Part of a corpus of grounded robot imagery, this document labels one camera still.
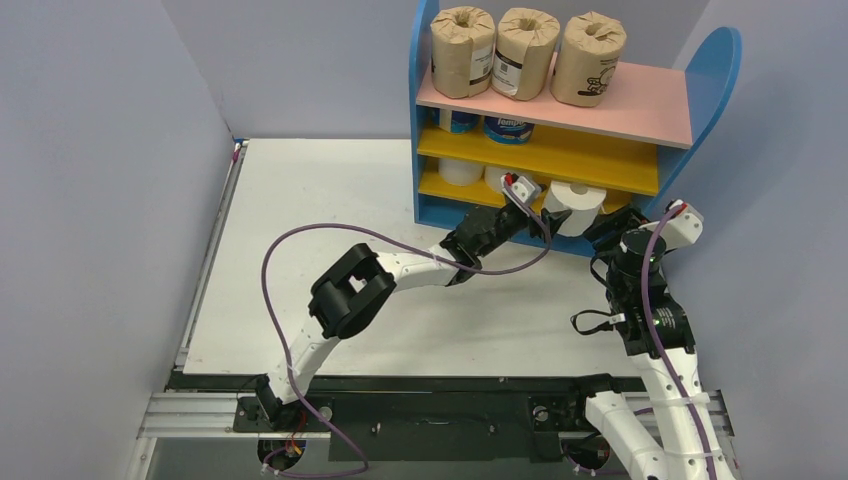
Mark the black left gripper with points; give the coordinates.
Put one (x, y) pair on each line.
(551, 221)

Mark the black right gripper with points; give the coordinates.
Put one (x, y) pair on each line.
(613, 225)

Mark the white paper roll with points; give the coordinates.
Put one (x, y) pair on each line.
(493, 177)
(585, 202)
(460, 172)

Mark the blue plastic tissue roll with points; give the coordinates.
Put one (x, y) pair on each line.
(454, 122)

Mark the brown roll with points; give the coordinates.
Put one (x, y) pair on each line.
(591, 46)
(463, 43)

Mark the brown roll cloud logo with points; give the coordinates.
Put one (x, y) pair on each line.
(525, 42)

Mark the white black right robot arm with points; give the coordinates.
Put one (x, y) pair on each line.
(659, 342)

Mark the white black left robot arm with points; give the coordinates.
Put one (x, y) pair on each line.
(349, 295)

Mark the colourful wooden shelf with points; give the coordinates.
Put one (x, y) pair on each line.
(633, 144)

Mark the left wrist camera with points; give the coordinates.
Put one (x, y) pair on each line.
(520, 189)

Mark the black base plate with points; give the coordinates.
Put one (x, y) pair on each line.
(419, 418)

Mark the aluminium rail frame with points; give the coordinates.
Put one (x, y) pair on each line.
(290, 209)

